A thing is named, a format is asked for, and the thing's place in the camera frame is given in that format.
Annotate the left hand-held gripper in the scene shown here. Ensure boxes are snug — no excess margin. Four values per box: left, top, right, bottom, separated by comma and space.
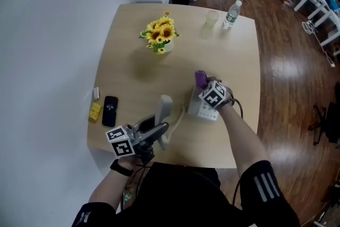
105, 114, 170, 164

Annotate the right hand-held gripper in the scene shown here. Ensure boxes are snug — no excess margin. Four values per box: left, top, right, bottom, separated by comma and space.
198, 75, 235, 110

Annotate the purple cloth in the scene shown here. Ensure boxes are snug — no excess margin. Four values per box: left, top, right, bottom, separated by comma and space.
194, 70, 213, 90

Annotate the white telephone base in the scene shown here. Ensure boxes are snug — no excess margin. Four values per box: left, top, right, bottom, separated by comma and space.
187, 87, 222, 123

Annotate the white telephone handset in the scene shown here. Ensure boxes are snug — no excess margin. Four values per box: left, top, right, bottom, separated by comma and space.
155, 94, 174, 151

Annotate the white telephone cord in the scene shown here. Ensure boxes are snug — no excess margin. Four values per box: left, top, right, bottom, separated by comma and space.
162, 105, 190, 141

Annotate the person's right forearm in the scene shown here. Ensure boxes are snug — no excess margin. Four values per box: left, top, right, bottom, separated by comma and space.
218, 103, 269, 176

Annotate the person's left forearm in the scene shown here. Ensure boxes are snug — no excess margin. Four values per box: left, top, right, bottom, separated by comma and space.
88, 157, 139, 206

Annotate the black smartphone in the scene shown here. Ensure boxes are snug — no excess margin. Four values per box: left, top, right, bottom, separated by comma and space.
101, 96, 119, 128

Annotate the black wristband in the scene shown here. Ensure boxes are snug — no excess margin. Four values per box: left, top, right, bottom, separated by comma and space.
109, 158, 134, 177

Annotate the small yellow box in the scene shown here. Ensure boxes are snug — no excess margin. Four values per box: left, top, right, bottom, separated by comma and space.
88, 103, 103, 122

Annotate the translucent plastic cup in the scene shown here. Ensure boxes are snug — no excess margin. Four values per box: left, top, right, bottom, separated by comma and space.
201, 9, 220, 40

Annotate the small device with green light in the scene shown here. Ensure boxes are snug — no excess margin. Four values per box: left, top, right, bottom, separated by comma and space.
122, 188, 134, 204

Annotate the person's black clothing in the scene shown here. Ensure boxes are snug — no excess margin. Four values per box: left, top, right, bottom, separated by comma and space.
71, 159, 301, 227

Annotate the sunflower bouquet in white vase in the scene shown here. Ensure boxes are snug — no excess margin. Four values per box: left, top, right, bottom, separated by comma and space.
139, 11, 181, 55

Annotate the clear plastic water bottle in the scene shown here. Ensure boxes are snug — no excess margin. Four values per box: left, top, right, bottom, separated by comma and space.
222, 0, 243, 30

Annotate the black chair with star base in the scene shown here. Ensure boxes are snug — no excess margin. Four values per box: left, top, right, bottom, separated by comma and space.
307, 87, 340, 146

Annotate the white desk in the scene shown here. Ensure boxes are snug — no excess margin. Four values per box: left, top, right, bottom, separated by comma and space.
293, 0, 340, 47

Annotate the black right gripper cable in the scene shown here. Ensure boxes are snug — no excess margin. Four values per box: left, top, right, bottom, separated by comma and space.
226, 97, 244, 118

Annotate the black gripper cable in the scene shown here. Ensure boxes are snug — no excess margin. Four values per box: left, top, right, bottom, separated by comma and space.
126, 161, 152, 196
226, 97, 244, 118

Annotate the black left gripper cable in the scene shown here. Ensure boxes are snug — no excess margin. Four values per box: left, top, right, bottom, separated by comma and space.
126, 161, 152, 196

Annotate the white floor cable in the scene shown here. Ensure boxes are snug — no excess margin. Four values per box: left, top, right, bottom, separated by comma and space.
301, 20, 336, 68

